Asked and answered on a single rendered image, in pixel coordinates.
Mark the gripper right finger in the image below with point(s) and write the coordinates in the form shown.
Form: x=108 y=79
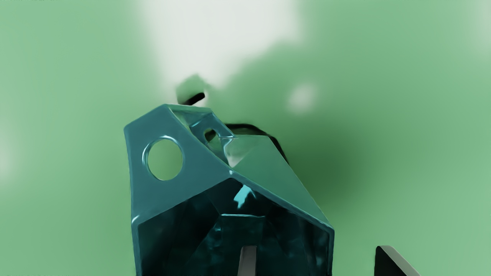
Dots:
x=391 y=264

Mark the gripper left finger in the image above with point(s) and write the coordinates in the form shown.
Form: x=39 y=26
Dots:
x=247 y=262

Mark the teal faceted mug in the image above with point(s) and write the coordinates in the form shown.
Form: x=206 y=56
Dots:
x=180 y=199

